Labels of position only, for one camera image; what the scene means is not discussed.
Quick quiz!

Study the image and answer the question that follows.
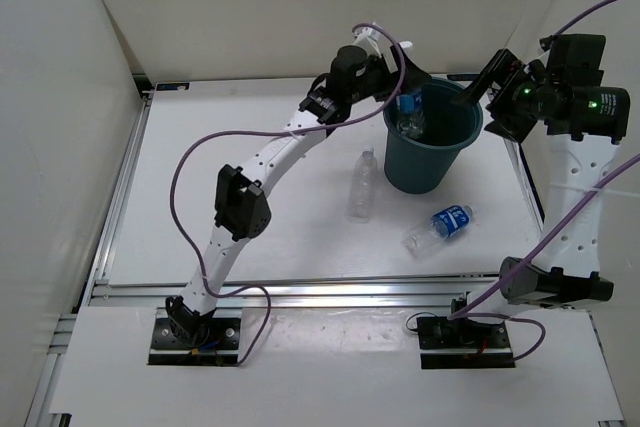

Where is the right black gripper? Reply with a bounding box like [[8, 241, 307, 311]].
[[451, 49, 557, 144]]

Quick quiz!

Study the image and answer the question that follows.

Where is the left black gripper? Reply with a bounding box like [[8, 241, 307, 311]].
[[345, 42, 430, 104]]

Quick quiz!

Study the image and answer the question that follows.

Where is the clear bottle blue label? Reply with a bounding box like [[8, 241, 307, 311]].
[[395, 89, 425, 141]]

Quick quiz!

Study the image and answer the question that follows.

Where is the crushed bottle blue label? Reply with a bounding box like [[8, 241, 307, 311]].
[[401, 205, 474, 259]]

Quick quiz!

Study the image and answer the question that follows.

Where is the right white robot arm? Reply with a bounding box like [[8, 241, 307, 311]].
[[449, 34, 632, 347]]

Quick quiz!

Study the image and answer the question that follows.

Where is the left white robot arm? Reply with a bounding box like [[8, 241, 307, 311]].
[[165, 45, 431, 348]]

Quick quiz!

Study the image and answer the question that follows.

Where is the dark teal plastic bin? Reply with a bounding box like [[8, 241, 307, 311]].
[[383, 77, 483, 194]]

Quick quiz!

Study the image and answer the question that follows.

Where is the right blue sticker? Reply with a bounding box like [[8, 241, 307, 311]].
[[446, 73, 478, 82]]

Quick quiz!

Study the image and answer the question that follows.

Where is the blue sticker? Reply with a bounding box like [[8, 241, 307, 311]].
[[155, 82, 190, 92], [446, 73, 478, 82]]

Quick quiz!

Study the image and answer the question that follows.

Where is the clear bottle no label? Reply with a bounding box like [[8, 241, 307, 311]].
[[346, 147, 378, 223]]

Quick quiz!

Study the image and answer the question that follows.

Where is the left blue sticker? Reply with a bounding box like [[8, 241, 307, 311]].
[[155, 82, 190, 92]]

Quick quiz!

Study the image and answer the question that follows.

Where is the aluminium front rail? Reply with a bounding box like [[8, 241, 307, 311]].
[[81, 273, 497, 309]]

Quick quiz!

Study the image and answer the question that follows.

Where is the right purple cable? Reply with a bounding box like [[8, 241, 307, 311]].
[[447, 0, 640, 361]]

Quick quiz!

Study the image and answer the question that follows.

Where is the purple cable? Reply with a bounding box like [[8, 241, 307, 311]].
[[447, 0, 640, 361], [168, 21, 409, 367]]

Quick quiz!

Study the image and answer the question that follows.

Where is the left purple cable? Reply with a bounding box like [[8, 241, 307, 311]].
[[168, 21, 409, 367]]

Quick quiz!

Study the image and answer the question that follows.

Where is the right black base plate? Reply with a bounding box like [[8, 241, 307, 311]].
[[405, 311, 515, 370]]

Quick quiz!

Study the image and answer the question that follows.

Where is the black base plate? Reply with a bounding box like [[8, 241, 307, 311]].
[[147, 309, 242, 367], [405, 311, 515, 370]]

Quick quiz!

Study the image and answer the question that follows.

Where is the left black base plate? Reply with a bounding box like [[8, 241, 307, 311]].
[[147, 309, 242, 367]]

